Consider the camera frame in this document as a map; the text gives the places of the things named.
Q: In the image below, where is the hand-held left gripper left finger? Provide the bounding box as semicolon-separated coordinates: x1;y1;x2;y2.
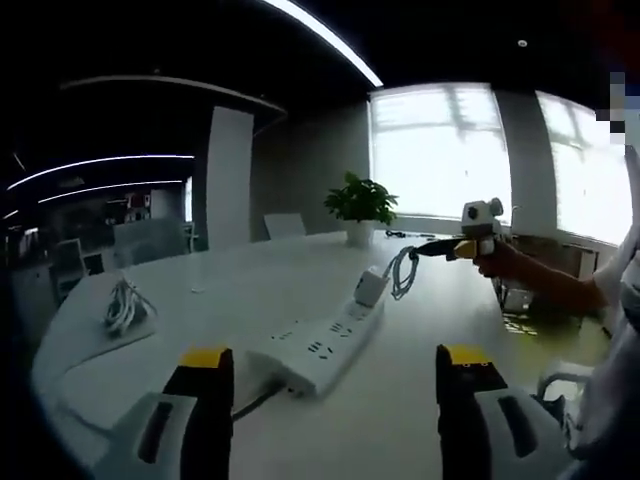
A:
94;346;235;480

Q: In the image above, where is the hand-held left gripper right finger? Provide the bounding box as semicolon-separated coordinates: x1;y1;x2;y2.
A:
435;343;576;480

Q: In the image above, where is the white charger cable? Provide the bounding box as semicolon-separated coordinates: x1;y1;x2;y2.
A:
381;245;424;302

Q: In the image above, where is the white power strip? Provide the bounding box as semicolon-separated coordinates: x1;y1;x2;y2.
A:
244;293;387;399

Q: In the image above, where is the white desk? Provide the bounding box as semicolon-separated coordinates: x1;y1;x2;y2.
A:
32;229;614;480

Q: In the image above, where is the white desk partition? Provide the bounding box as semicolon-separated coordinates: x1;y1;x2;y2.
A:
112;218;190;267

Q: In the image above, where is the ceiling light strip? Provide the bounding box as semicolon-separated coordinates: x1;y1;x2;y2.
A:
260;0;385;87

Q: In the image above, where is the person's right hand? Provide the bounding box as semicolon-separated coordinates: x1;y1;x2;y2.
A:
476;239;527;290

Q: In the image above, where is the clear plastic container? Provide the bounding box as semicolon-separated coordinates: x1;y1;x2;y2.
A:
496;285;533;313

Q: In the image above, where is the bright window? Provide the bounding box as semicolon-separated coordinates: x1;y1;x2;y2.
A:
368;83;512;222
536;91;635;247

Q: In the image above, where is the white plant pot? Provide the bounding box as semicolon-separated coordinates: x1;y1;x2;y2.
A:
345;218;376;248

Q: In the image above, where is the green leafy plant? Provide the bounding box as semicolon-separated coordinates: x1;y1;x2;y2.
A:
323;170;400;225

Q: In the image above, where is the grey office chair armrest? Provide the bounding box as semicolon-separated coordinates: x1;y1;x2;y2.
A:
536;361;599;402

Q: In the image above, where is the white chair back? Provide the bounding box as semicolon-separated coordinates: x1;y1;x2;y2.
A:
262;211;308;242

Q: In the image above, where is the person's white shirt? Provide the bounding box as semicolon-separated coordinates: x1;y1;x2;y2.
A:
569;149;640;464

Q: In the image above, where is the mesh office chair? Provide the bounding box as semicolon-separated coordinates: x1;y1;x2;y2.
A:
51;237;92;302

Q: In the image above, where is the power strip cord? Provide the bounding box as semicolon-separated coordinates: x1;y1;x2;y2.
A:
231;383;289;422

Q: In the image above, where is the coiled white cable bundle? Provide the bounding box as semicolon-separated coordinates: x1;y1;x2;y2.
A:
103;276;159;337

